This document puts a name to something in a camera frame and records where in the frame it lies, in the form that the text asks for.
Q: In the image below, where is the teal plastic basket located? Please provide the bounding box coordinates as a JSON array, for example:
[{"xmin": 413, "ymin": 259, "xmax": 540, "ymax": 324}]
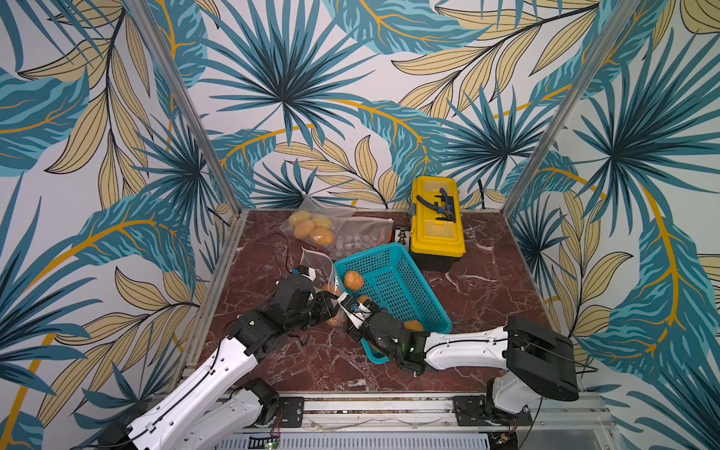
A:
[{"xmin": 335, "ymin": 243, "xmax": 452, "ymax": 334}]

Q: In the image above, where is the yellow potato top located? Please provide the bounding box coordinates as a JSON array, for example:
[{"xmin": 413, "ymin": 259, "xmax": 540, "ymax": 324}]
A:
[{"xmin": 309, "ymin": 227, "xmax": 335, "ymax": 248}]

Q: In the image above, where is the yellow potato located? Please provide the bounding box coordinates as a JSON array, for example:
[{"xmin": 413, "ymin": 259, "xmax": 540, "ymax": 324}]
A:
[
  {"xmin": 288, "ymin": 210, "xmax": 312, "ymax": 227},
  {"xmin": 309, "ymin": 227, "xmax": 335, "ymax": 248}
]

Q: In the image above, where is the clear zipper bag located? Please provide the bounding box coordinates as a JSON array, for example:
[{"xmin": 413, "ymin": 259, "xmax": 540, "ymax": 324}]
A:
[{"xmin": 280, "ymin": 196, "xmax": 356, "ymax": 249}]

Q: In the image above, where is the clear dotted bag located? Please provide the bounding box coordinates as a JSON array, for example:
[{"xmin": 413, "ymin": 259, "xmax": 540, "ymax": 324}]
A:
[
  {"xmin": 329, "ymin": 217, "xmax": 394, "ymax": 261},
  {"xmin": 300, "ymin": 249, "xmax": 347, "ymax": 328}
]

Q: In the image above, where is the greenish potato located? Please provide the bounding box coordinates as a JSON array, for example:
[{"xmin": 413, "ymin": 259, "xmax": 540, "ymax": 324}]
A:
[{"xmin": 311, "ymin": 214, "xmax": 333, "ymax": 230}]

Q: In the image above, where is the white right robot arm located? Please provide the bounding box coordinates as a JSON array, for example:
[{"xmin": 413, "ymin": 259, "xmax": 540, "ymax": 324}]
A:
[{"xmin": 339, "ymin": 297, "xmax": 579, "ymax": 416}]

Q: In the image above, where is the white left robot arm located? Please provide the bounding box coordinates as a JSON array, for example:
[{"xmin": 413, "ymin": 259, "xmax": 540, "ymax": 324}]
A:
[{"xmin": 97, "ymin": 266, "xmax": 346, "ymax": 449}]

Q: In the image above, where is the yellow black toolbox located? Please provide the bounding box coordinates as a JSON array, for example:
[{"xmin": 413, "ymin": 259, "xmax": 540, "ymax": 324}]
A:
[{"xmin": 409, "ymin": 175, "xmax": 466, "ymax": 273}]

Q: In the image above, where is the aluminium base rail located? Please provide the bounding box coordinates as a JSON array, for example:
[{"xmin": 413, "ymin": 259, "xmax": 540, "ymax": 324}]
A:
[{"xmin": 184, "ymin": 390, "xmax": 620, "ymax": 450}]

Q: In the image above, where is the aluminium corner post right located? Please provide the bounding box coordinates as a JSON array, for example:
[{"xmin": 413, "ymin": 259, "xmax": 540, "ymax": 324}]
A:
[{"xmin": 501, "ymin": 0, "xmax": 641, "ymax": 219}]

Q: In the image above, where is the aluminium corner post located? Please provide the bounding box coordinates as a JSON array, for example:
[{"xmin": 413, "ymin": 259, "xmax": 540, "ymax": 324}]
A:
[
  {"xmin": 501, "ymin": 0, "xmax": 641, "ymax": 219},
  {"xmin": 126, "ymin": 0, "xmax": 242, "ymax": 217}
]

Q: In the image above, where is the aluminium corner post left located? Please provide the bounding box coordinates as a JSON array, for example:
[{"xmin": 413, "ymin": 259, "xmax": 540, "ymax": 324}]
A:
[{"xmin": 126, "ymin": 0, "xmax": 242, "ymax": 217}]

